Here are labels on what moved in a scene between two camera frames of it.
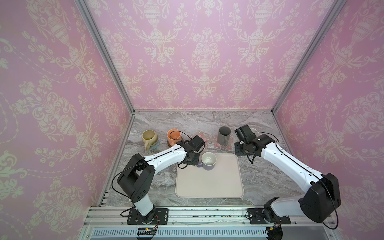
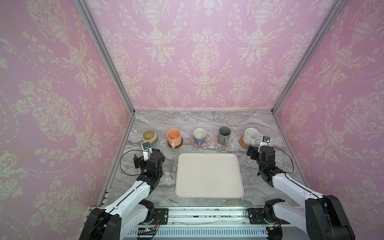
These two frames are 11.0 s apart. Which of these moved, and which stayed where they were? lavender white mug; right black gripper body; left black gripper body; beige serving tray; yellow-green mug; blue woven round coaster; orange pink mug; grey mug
Moved: left black gripper body; lavender white mug; right black gripper body
Stayed: orange pink mug; grey mug; yellow-green mug; blue woven round coaster; beige serving tray
